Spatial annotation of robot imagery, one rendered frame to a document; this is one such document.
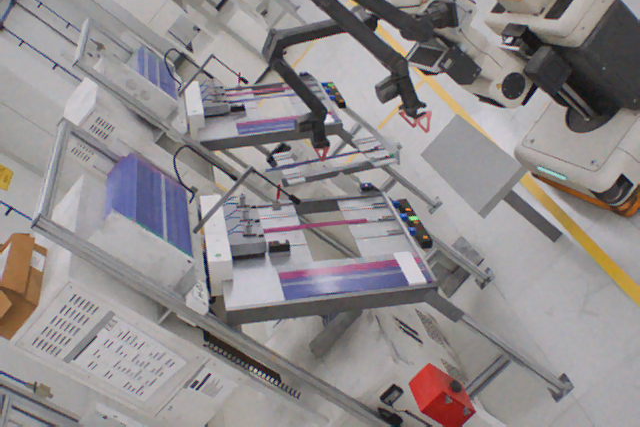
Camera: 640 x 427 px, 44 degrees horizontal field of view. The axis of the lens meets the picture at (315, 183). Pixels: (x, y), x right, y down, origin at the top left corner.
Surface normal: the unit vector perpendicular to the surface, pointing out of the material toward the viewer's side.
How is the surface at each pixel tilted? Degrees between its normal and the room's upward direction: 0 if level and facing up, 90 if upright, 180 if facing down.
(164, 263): 90
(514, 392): 0
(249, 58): 90
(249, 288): 48
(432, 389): 0
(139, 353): 92
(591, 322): 0
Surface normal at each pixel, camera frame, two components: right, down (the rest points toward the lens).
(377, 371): -0.73, -0.54
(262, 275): 0.00, -0.89
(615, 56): 0.34, 0.25
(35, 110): 0.19, 0.44
